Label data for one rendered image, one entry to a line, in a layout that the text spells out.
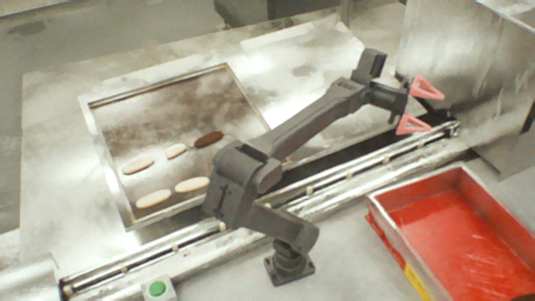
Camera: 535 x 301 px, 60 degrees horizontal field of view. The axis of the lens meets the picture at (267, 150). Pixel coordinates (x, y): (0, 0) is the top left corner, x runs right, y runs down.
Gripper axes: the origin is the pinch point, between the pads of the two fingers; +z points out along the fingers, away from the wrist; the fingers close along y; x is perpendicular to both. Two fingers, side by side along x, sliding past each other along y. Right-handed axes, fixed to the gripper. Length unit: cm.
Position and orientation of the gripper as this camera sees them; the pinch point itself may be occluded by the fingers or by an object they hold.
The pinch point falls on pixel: (433, 113)
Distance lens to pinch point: 116.1
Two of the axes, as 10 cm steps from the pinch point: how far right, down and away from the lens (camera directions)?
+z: 8.9, 3.5, -2.8
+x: -4.4, 6.1, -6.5
